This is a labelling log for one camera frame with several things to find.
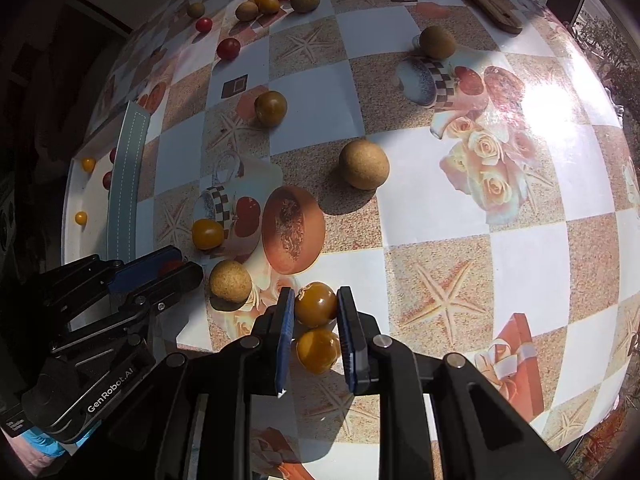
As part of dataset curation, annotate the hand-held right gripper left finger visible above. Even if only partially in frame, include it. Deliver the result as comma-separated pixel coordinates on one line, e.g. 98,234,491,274
65,287,296,480

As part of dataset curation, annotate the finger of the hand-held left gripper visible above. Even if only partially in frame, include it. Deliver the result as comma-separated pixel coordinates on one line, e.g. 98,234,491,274
49,261,205,357
36,245,182,312

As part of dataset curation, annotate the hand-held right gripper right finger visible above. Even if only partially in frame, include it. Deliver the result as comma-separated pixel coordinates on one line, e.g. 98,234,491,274
336,286,572,480

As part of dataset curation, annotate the person's left forearm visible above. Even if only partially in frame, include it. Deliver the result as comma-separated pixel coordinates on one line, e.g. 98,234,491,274
11,429,68,476

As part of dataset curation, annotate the printed checkered tablecloth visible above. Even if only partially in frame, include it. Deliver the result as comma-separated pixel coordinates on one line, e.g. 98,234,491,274
82,0,640,480

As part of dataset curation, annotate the large brown longan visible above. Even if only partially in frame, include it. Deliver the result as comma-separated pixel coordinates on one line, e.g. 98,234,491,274
338,139,390,191

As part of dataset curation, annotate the dark yellow cherry tomato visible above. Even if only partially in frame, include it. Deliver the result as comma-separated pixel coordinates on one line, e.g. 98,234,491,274
254,90,288,127

